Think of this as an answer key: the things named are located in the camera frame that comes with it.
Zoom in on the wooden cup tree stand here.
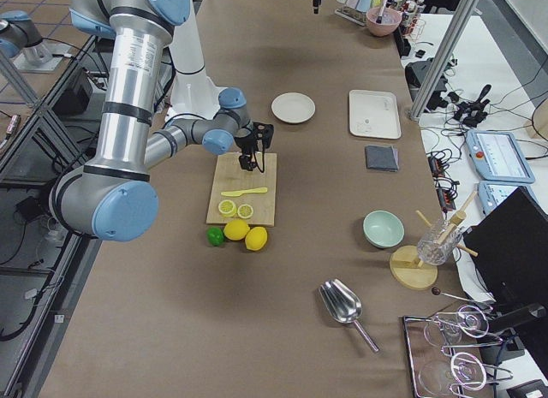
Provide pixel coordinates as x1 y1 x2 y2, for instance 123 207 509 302
390 190 478 290

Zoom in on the metal muddler in bowl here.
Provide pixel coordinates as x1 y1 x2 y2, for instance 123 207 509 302
376 0 388 24

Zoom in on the outer yellow lemon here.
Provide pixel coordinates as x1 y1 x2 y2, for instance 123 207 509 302
245 226 268 252

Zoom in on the cream round plate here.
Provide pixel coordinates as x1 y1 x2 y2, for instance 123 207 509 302
271 92 316 124

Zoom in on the black wire glass tray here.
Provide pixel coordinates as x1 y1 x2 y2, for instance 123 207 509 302
402 304 514 397

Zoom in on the pink bowl with ice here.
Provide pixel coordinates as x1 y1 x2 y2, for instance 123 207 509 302
366 7 402 37

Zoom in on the lemon slice left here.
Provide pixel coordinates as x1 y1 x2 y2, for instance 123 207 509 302
217 199 237 217

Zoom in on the metal scoop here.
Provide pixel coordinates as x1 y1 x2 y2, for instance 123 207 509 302
319 278 380 353

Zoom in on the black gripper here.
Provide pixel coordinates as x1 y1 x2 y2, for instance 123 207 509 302
235 122 274 171

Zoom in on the mint green bowl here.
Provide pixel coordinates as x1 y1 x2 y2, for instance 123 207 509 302
362 210 404 248

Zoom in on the grey folded cloth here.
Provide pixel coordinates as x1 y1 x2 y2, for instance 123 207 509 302
365 145 399 172

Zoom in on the bamboo cutting board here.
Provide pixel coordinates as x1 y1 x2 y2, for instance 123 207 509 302
206 152 277 227

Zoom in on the blue teach pendant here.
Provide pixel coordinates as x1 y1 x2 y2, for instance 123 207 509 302
465 129 535 184
477 181 537 216

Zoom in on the lemon slice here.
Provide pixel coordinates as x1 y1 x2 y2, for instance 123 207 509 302
217 199 237 217
236 204 254 219

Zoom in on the black monitor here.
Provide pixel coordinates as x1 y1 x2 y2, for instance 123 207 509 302
464 187 547 306

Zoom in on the aluminium frame post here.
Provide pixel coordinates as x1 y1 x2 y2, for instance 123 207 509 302
408 0 479 122

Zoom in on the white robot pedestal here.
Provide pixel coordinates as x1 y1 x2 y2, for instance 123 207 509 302
166 0 223 119

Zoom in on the green lime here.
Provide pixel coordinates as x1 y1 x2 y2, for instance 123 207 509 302
206 227 224 247

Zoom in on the white wire cup rack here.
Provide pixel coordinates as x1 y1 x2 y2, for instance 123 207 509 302
335 3 366 26

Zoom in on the yellow plastic knife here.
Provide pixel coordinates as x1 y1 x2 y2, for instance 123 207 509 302
221 187 268 198

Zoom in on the yellow lemon near board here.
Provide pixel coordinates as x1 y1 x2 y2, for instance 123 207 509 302
223 219 250 241

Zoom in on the lemon slice right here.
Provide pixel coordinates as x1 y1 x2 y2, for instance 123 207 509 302
236 204 254 219

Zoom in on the clear glass on stand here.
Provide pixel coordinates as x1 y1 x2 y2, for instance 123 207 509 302
417 219 462 266

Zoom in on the blue cup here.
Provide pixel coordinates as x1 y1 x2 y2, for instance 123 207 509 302
355 0 372 13

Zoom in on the cream rabbit tray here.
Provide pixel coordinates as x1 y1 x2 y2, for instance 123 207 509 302
348 90 402 140

